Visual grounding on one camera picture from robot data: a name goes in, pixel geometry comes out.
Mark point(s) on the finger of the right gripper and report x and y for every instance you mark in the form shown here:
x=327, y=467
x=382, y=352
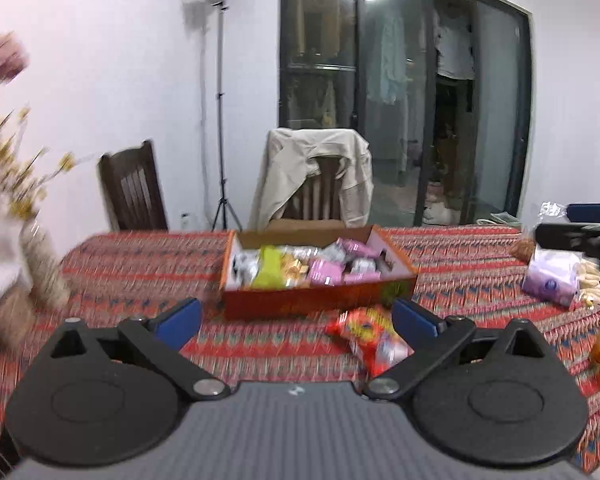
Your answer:
x=571, y=237
x=583, y=212

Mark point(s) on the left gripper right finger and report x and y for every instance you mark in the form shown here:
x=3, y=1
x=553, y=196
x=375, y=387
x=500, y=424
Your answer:
x=495, y=397

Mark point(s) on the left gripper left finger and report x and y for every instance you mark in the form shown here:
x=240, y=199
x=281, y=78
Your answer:
x=98, y=396

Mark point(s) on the red snack packet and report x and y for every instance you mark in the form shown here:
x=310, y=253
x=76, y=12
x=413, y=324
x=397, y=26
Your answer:
x=370, y=336

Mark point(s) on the green snack bar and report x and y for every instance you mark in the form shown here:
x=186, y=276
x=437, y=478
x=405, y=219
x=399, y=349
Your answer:
x=270, y=274

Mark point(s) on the pink snack packet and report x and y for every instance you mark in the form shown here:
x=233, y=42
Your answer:
x=361, y=262
x=325, y=272

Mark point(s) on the clear plastic bag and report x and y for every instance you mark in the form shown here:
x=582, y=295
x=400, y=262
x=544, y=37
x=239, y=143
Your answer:
x=551, y=212

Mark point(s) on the purple tissue pack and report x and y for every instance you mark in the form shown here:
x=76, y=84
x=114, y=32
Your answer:
x=552, y=276

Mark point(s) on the patterned ceramic vase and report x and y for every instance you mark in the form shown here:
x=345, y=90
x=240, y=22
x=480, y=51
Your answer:
x=49, y=289

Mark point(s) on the clear jar with lid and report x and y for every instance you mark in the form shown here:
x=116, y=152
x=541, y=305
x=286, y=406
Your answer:
x=16, y=311

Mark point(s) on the dark wooden chair left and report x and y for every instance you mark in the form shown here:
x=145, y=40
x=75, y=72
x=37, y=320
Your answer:
x=131, y=189

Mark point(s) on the black framed glass door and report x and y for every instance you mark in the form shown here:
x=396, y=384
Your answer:
x=439, y=89

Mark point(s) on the orange cardboard snack box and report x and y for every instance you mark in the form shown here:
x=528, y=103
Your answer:
x=285, y=274

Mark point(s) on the yellow flower branches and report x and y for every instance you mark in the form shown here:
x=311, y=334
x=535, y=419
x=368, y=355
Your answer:
x=22, y=186

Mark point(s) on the chair with beige jacket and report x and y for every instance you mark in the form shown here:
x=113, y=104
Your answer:
x=318, y=196

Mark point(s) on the beige jacket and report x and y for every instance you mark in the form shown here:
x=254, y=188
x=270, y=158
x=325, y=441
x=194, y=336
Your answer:
x=290, y=157

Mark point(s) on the pink dried flowers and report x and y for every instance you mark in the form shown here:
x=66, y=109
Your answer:
x=13, y=58

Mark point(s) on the light stand with lamp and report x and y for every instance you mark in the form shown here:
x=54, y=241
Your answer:
x=224, y=211

